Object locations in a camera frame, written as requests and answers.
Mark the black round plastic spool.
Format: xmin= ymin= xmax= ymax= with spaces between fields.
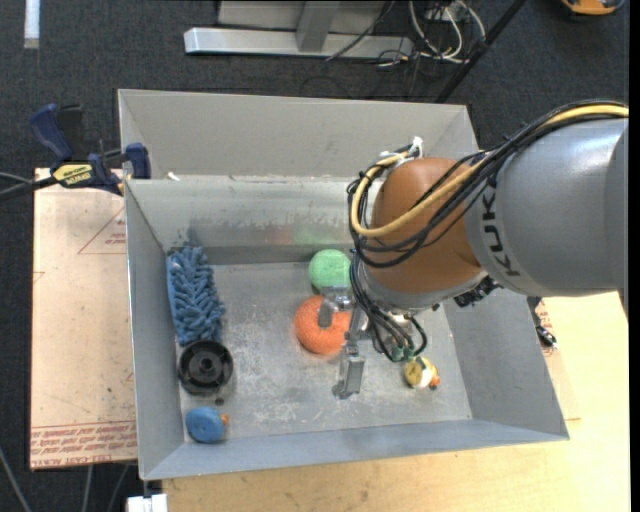
xmin=176 ymin=340 xmax=236 ymax=398

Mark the grey metal bin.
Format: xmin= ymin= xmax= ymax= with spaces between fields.
xmin=117 ymin=88 xmax=570 ymax=482

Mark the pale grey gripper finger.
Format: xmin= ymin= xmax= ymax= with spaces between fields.
xmin=317 ymin=286 xmax=352 ymax=330
xmin=332 ymin=341 xmax=367 ymax=401

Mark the blue shaggy cloth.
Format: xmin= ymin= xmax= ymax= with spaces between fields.
xmin=165 ymin=244 xmax=227 ymax=348

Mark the orange ball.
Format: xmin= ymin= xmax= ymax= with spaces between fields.
xmin=293 ymin=294 xmax=354 ymax=357

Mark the blue toy duck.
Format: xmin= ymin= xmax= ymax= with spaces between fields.
xmin=184 ymin=405 xmax=231 ymax=445

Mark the yellow and white toy duck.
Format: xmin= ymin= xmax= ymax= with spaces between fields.
xmin=403 ymin=355 xmax=442 ymax=392

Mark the green ball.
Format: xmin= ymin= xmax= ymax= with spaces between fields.
xmin=307 ymin=248 xmax=353 ymax=292

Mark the brown cardboard board red print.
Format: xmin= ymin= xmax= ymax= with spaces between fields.
xmin=29 ymin=167 xmax=139 ymax=472

